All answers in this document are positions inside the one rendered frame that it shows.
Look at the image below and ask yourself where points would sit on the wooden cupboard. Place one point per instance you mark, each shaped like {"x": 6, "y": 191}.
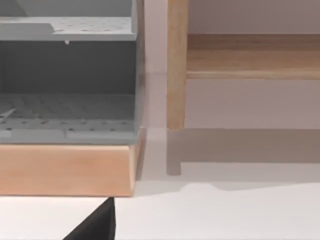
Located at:
{"x": 75, "y": 27}

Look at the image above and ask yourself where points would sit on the wooden open shelf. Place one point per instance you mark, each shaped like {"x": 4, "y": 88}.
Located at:
{"x": 225, "y": 62}

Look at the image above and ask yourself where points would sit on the grey pierced drawer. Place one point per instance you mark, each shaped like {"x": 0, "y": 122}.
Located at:
{"x": 67, "y": 120}

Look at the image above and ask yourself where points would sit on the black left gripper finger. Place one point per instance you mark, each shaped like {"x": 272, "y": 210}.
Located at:
{"x": 100, "y": 222}

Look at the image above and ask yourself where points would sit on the pale wooden drawer front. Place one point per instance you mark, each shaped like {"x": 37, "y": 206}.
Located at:
{"x": 65, "y": 170}

